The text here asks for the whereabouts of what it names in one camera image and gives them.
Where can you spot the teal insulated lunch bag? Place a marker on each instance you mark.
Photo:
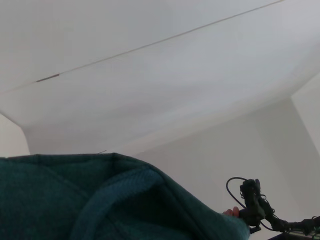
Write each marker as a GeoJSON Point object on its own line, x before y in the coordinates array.
{"type": "Point", "coordinates": [87, 200]}

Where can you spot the black handheld camera rig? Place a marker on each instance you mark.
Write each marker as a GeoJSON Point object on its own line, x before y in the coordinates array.
{"type": "Point", "coordinates": [253, 205]}

